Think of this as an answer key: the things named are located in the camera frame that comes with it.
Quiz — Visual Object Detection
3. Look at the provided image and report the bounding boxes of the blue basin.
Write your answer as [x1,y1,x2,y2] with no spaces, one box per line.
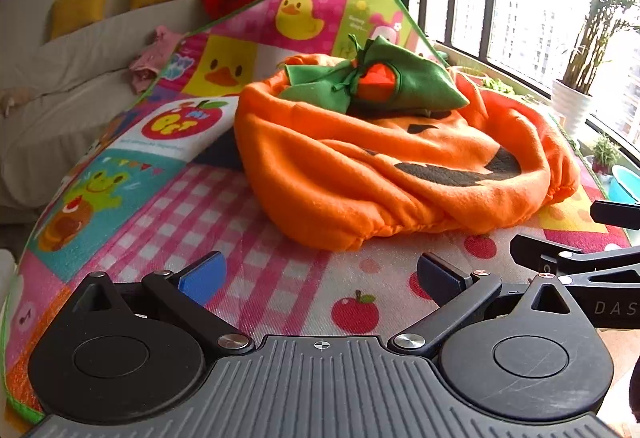
[607,165,640,204]

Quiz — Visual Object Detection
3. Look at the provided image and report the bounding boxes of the beige sofa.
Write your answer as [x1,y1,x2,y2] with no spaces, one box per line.
[0,0,351,224]

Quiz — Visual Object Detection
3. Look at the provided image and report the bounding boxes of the tall bamboo plant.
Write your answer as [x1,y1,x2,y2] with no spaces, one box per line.
[562,0,640,94]

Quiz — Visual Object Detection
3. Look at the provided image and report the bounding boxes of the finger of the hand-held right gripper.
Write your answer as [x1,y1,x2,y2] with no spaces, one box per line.
[510,234,640,331]
[591,200,640,231]

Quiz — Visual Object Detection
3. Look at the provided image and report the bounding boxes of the colourful printed play mat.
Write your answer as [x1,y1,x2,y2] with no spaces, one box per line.
[0,0,640,424]

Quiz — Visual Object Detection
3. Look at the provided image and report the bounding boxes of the orange pumpkin costume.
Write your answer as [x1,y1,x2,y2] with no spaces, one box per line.
[234,35,582,253]

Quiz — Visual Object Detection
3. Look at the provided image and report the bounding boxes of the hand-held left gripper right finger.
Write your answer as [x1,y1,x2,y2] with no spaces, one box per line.
[390,252,596,359]

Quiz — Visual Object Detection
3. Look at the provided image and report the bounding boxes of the small potted plant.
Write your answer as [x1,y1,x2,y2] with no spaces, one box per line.
[590,133,621,176]

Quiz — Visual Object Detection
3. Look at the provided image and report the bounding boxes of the white object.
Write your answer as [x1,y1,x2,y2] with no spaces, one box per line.
[0,248,21,301]

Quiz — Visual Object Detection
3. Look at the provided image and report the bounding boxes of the brown plush toy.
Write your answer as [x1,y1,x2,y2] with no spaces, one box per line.
[0,88,23,116]

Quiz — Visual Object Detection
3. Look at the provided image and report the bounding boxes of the white plant pot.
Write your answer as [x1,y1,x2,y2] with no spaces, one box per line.
[551,79,593,139]

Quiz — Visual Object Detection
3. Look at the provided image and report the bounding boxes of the pink clothing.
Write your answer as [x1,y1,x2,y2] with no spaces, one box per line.
[127,24,183,94]

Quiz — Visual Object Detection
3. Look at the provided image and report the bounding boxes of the green windowsill plants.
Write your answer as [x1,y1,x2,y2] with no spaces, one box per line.
[450,63,516,94]

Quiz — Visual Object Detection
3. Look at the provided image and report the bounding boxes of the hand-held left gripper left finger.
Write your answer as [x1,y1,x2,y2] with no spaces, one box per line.
[65,250,256,358]

